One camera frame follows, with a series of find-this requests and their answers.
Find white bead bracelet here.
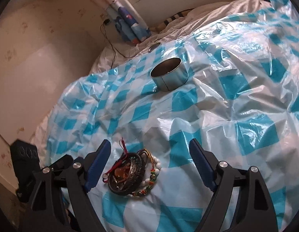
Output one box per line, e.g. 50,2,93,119
128,155,163,198

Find striped cushion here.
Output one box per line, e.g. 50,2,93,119
149,9,193,32

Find silver metal tin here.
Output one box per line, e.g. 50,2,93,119
150,58,189,92

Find blue white checkered plastic sheet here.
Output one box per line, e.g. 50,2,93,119
45,0,299,231

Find black charging cable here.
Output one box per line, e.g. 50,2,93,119
100,18,141,69

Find dark patterned bangle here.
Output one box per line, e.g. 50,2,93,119
107,153,146,196

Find round tin lid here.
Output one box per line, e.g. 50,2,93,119
148,42,161,53

